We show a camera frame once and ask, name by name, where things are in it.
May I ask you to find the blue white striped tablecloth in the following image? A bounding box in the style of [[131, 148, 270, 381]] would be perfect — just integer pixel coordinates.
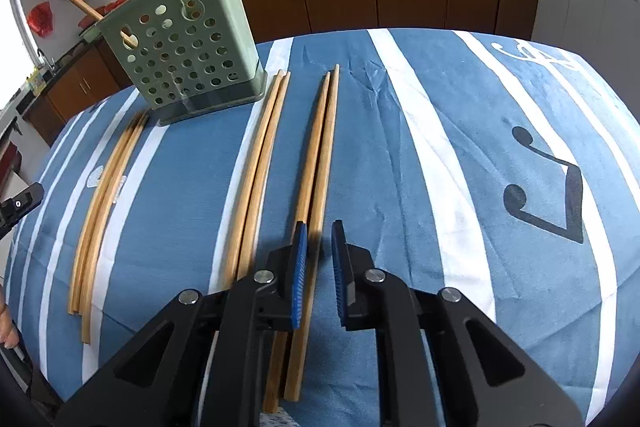
[[2, 28, 640, 427]]

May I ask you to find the green perforated chopstick holder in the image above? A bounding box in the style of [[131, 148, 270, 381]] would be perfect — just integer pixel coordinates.
[[94, 0, 269, 126]]

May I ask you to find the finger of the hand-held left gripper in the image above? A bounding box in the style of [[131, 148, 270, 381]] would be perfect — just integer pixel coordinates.
[[0, 183, 45, 238]]

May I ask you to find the bright window beside sink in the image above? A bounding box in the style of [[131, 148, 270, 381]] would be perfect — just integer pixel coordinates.
[[0, 0, 40, 105]]

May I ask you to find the red plastic bag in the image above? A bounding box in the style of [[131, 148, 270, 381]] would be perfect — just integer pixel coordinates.
[[27, 3, 54, 38]]

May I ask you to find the yellow detergent bottle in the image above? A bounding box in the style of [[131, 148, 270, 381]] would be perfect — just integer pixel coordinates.
[[26, 69, 49, 96]]

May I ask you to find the green plastic basin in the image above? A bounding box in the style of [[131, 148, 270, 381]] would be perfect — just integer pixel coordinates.
[[79, 19, 107, 44]]

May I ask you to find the person's left hand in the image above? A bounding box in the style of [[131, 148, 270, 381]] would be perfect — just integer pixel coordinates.
[[0, 286, 20, 349]]

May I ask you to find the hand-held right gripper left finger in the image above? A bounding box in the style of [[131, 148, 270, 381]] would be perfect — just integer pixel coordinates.
[[55, 221, 307, 427]]

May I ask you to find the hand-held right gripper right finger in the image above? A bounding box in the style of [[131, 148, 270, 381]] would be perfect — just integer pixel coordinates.
[[331, 220, 584, 427]]

